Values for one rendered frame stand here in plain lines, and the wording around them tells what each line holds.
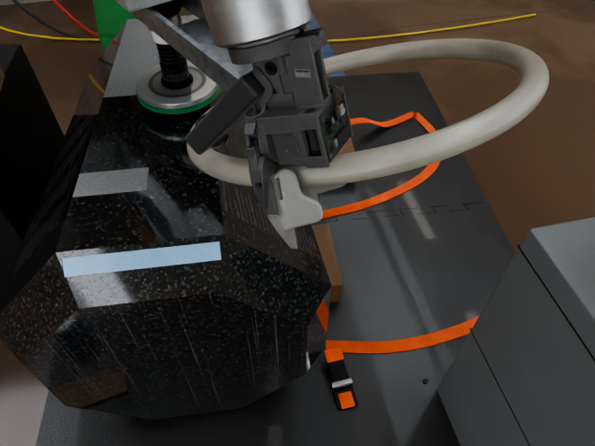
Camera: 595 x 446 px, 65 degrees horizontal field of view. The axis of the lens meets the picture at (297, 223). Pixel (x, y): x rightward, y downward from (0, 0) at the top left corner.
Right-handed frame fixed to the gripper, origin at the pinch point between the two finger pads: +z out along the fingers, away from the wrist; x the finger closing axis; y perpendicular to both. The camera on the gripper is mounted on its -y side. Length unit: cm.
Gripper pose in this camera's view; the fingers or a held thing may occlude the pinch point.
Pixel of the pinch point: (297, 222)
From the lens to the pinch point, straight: 52.9
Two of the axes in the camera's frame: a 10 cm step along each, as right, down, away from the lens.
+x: 4.1, -5.5, 7.3
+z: 2.4, 8.4, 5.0
